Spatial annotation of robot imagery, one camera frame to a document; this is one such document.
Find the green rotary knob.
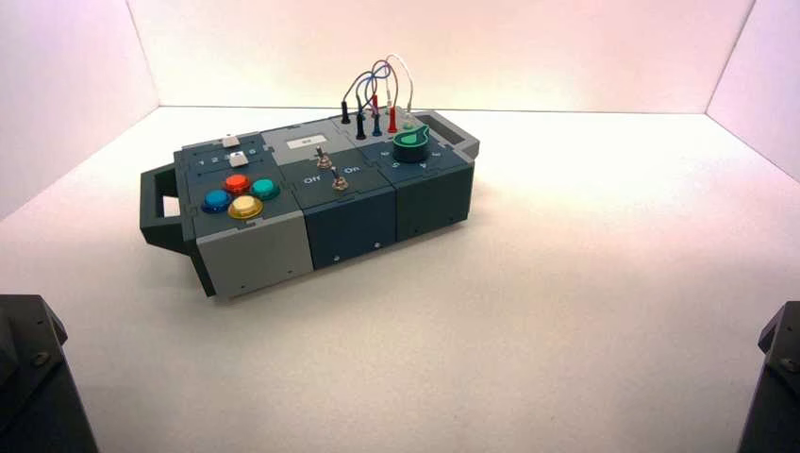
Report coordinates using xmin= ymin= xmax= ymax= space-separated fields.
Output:
xmin=392 ymin=124 xmax=431 ymax=165

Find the black left robot arm base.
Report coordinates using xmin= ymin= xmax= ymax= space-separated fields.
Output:
xmin=0 ymin=294 xmax=100 ymax=453

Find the black right robot arm base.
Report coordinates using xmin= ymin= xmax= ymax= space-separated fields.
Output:
xmin=737 ymin=301 xmax=800 ymax=453

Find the grey and teal control box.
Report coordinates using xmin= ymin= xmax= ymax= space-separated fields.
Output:
xmin=139 ymin=109 xmax=481 ymax=301

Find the white display label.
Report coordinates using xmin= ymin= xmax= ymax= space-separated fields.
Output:
xmin=286 ymin=133 xmax=328 ymax=151

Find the teal green push button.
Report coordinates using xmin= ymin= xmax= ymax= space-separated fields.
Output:
xmin=251 ymin=177 xmax=281 ymax=202

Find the yellow push button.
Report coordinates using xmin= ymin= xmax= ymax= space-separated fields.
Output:
xmin=227 ymin=194 xmax=265 ymax=221

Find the blue push button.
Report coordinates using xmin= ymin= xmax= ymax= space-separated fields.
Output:
xmin=201 ymin=188 xmax=234 ymax=214

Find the blue banana plug cable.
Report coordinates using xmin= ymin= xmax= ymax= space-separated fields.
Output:
xmin=356 ymin=65 xmax=392 ymax=138

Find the red banana plug cable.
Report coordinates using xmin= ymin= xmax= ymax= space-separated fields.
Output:
xmin=370 ymin=60 xmax=399 ymax=134

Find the white banana plug cable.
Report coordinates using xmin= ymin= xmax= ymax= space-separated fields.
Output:
xmin=384 ymin=53 xmax=417 ymax=129

